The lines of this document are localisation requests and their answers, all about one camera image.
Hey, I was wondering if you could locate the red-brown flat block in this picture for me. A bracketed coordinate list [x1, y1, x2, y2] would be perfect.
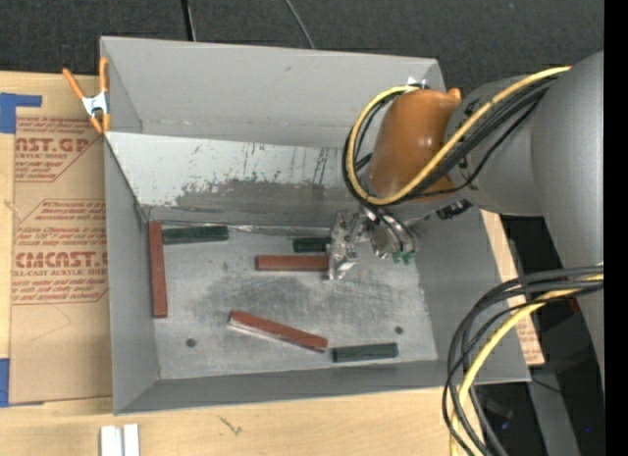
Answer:
[227, 309, 330, 353]
[254, 254, 330, 273]
[148, 220, 169, 319]

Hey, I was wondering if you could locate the black cylinder on white bracket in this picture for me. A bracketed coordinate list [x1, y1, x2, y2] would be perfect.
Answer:
[434, 201, 473, 223]

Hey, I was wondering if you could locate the brown cardboard board red print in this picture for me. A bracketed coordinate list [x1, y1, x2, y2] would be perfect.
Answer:
[0, 70, 547, 406]

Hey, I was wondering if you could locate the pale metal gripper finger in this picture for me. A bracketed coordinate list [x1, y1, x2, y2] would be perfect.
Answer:
[323, 243, 363, 282]
[333, 212, 359, 249]

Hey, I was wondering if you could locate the grey metal bin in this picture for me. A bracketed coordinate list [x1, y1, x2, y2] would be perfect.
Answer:
[99, 35, 533, 416]

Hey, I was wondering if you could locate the dark green flat block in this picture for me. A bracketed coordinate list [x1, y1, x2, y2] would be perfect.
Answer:
[161, 225, 230, 245]
[331, 342, 399, 364]
[292, 236, 333, 254]

